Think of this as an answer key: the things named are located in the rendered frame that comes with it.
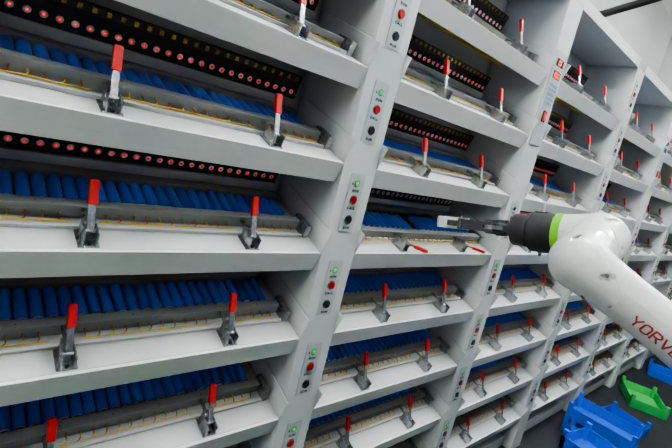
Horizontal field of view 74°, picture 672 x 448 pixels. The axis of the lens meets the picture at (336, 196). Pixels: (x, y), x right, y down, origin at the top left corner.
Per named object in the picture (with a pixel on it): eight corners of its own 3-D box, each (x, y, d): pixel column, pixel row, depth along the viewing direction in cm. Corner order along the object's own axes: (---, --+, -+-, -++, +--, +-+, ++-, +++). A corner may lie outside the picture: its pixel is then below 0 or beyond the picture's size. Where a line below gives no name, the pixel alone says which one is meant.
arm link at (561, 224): (637, 257, 94) (637, 207, 91) (621, 281, 85) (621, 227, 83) (566, 248, 104) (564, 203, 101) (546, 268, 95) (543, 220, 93)
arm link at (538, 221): (547, 258, 95) (561, 257, 102) (551, 204, 96) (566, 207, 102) (519, 254, 100) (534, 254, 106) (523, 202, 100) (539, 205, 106)
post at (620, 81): (519, 445, 203) (647, 65, 180) (509, 451, 197) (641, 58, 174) (481, 417, 218) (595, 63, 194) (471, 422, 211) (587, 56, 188)
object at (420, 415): (434, 426, 147) (457, 399, 142) (286, 492, 106) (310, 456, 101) (397, 376, 160) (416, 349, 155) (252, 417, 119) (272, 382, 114)
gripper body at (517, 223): (539, 215, 106) (501, 212, 112) (524, 213, 100) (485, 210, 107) (536, 247, 106) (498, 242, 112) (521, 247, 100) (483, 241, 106)
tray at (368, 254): (484, 265, 139) (501, 241, 135) (345, 269, 98) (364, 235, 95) (440, 226, 152) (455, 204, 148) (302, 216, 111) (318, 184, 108)
